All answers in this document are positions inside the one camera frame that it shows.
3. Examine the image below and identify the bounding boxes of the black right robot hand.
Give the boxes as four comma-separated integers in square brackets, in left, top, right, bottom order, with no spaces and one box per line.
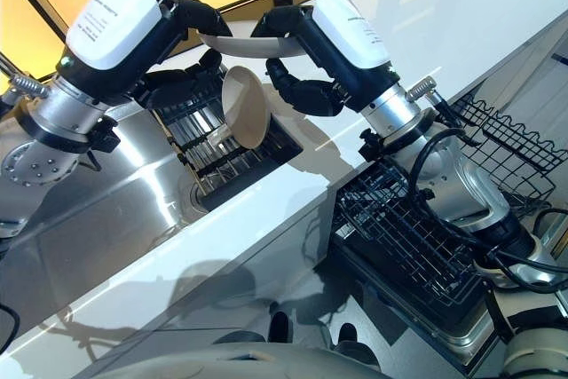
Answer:
[249,0,404,117]

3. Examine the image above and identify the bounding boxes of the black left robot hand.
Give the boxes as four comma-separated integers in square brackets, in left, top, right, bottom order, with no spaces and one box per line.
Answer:
[53,0,235,108]

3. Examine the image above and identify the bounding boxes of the white round plate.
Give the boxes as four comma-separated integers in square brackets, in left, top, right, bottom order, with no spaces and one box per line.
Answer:
[197,29,308,61]

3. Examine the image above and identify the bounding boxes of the black dishwasher plate rack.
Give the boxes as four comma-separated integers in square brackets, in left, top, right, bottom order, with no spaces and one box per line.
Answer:
[332,160,490,310]

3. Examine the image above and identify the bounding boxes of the beige round plate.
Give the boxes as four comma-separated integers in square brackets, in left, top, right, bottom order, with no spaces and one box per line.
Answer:
[221,65,272,150]

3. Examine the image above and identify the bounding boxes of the black dish rack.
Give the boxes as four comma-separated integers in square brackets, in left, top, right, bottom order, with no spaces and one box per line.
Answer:
[148,61,307,199]

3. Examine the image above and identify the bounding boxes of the stainless steel sink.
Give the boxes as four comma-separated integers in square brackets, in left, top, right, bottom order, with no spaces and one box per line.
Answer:
[0,101,307,309]

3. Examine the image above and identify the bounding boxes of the round sink drain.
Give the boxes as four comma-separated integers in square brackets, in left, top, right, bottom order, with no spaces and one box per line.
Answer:
[188,177,223,212]

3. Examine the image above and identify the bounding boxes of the dark left robot foot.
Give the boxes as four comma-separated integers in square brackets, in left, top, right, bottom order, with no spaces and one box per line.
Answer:
[267,304,295,348]

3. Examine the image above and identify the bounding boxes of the dark robot foot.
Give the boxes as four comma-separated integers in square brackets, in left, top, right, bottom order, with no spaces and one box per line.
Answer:
[334,320,381,366]
[267,304,295,348]

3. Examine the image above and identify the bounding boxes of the dark right robot foot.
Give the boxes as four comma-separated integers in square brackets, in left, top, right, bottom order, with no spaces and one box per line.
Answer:
[334,320,381,366]

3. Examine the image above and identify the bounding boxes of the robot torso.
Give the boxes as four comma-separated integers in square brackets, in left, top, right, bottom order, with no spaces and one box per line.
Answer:
[199,298,568,379]

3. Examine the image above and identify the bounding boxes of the left wrist cable with spring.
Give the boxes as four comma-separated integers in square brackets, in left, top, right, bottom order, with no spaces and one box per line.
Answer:
[0,52,51,99]

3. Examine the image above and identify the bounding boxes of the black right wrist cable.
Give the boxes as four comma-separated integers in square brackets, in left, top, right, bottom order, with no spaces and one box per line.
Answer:
[406,85,568,296]

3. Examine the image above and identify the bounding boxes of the black wire dishwasher basket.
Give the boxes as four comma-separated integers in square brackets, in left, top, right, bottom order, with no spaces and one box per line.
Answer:
[446,93,556,202]

